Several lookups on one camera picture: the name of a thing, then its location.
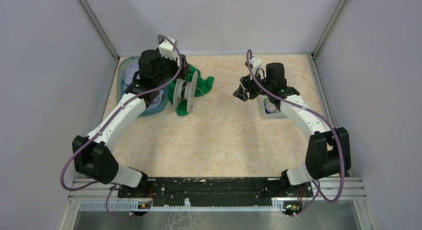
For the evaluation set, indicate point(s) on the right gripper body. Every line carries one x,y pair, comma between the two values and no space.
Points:
254,90

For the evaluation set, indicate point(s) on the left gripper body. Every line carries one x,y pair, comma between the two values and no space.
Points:
173,67

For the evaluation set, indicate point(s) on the white filament spool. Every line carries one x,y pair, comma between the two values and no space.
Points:
185,91

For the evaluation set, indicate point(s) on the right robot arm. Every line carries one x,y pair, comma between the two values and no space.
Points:
328,150

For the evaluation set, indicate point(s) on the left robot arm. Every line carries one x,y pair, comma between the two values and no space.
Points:
92,153

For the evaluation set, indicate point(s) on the green cloth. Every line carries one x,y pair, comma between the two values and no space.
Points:
204,86

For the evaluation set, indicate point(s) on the clear plastic box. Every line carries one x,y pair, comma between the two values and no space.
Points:
268,110

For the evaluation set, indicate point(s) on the lavender cloth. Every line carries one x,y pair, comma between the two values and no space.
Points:
130,71

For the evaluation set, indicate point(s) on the teal plastic basket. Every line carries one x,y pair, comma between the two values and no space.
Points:
120,75

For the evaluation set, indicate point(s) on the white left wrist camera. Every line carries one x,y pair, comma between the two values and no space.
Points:
166,49

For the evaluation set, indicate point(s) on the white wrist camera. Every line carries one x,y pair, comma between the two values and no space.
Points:
254,65
166,49

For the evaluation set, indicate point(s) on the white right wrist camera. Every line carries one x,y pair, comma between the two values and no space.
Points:
254,65

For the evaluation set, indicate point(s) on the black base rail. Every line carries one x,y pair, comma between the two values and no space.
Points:
218,194

